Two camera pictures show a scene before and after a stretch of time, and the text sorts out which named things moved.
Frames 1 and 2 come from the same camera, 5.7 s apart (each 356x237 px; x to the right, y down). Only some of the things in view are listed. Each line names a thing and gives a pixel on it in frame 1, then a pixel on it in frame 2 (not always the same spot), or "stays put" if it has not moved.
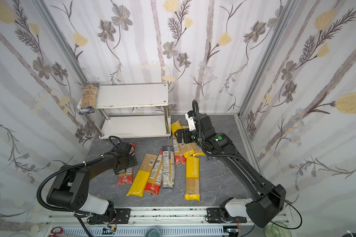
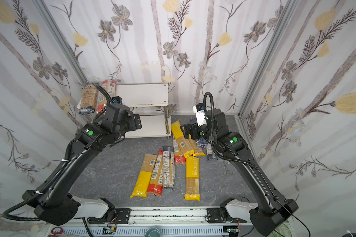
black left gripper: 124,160 → 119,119
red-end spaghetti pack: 126,178 → 111,86
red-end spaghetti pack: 155,179 stays put
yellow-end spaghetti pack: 137,188 stays put
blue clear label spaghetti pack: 168,170 stays put
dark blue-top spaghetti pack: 89,98 stays put
